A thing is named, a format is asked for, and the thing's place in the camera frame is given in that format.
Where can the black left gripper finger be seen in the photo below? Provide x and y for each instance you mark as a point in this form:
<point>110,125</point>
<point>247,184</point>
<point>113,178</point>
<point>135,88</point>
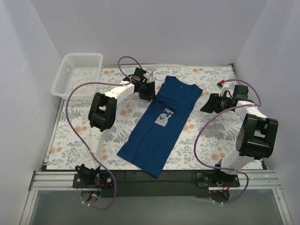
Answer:
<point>147,95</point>
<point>152,94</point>

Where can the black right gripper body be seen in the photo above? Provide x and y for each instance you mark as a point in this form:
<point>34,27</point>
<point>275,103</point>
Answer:
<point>214,103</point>

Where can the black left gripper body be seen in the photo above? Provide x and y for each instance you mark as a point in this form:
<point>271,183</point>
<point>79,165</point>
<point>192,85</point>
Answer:
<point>147,89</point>

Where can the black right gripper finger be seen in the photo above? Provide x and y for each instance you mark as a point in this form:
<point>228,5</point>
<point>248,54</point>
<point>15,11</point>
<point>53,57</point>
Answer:
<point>207,109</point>
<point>212,100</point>

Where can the blue printed t-shirt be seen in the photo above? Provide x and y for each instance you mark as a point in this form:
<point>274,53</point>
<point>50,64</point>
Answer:
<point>153,138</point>

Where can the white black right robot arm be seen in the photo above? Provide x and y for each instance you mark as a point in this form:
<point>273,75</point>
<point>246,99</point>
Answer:
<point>256,138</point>

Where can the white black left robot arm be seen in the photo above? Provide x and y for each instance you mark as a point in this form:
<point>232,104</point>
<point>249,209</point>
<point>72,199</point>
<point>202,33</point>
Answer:
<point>102,116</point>

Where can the white plastic basket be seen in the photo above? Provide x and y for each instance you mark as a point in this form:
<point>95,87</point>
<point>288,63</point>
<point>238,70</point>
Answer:
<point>76,69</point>

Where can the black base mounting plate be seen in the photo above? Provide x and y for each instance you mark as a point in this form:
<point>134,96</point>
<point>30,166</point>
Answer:
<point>170,183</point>

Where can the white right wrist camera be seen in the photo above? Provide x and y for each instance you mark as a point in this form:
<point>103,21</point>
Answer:
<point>223,88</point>

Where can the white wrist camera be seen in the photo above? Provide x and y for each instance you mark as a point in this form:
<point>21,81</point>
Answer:
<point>223,88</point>
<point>149,77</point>

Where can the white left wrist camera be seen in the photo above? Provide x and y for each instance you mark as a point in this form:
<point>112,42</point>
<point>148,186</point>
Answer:
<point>149,77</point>

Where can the aluminium frame rail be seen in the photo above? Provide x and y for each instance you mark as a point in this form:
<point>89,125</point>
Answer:
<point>258,179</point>

